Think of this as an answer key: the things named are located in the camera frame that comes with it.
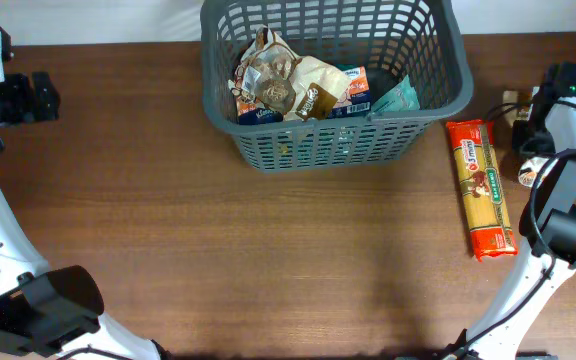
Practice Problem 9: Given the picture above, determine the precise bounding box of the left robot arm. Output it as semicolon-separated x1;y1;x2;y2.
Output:
0;27;172;360

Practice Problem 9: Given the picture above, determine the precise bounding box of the cream cookie bag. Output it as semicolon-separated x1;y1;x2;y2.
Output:
228;26;352;125
502;87;539;124

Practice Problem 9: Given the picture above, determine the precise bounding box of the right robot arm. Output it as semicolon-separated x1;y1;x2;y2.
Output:
440;62;576;359

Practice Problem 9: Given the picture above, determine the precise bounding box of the light teal snack packet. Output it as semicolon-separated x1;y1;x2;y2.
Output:
371;75;420;114

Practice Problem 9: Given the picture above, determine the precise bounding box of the spaghetti packet orange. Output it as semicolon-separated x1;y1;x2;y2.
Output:
446;119;519;261

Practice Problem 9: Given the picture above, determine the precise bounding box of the tissue multipack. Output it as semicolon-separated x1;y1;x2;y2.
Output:
236;65;371;125

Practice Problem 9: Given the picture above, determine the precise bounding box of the grey plastic basket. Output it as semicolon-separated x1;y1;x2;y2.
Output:
200;0;473;173

